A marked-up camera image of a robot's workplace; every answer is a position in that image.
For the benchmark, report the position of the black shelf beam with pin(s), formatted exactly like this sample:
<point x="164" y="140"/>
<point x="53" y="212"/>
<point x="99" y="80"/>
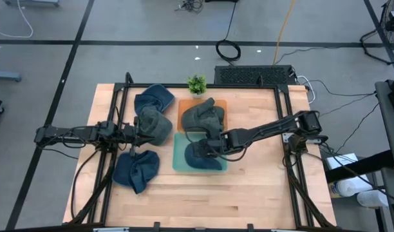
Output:
<point x="367" y="164"/>

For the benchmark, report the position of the white paper towel roll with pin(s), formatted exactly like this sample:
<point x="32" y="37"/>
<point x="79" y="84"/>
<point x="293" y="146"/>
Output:
<point x="372" y="198"/>
<point x="353" y="186"/>

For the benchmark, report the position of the black aluminium rig frame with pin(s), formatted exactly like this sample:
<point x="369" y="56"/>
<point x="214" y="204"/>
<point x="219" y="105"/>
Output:
<point x="242" y="86"/>

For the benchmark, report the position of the dark blue cloth hat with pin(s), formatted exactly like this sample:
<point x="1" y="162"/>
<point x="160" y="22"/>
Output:
<point x="136" y="170"/>
<point x="153" y="96"/>
<point x="197" y="161"/>

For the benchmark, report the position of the translucent orange plastic bin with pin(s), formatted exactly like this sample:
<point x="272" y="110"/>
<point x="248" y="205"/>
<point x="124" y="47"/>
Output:
<point x="182" y="104"/>

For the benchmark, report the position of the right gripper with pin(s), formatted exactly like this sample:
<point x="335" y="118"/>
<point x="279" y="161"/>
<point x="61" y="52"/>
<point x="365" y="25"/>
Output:
<point x="226" y="141"/>

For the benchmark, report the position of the translucent teal plastic bin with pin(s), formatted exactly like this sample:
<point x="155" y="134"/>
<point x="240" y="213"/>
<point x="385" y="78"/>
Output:
<point x="179" y="154"/>

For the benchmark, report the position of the green plant in white pot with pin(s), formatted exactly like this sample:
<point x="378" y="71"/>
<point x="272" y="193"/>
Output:
<point x="197" y="84"/>

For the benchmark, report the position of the white box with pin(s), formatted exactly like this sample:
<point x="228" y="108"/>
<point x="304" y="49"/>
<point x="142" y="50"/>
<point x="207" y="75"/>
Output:
<point x="340" y="161"/>

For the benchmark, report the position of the silver metal bracket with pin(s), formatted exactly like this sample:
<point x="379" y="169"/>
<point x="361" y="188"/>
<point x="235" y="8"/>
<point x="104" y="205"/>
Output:
<point x="288" y="230"/>
<point x="111" y="230"/>

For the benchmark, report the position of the black table clamp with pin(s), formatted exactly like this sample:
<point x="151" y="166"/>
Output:
<point x="250" y="227"/>
<point x="156" y="226"/>

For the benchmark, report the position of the grey side table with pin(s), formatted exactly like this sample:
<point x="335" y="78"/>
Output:
<point x="393" y="135"/>

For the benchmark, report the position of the grey cloth hat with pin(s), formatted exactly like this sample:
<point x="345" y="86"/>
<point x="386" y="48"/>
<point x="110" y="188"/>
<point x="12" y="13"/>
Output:
<point x="201" y="119"/>
<point x="156" y="124"/>

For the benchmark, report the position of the black floor fan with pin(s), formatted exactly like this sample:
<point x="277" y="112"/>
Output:
<point x="393" y="16"/>

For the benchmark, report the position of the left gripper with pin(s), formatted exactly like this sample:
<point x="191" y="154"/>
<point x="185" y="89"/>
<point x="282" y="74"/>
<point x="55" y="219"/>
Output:
<point x="131" y="133"/>

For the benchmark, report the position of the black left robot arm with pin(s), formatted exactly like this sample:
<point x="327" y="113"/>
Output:
<point x="71" y="132"/>

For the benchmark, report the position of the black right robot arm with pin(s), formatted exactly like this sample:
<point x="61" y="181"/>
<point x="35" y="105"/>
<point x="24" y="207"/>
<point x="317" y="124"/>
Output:
<point x="264" y="130"/>

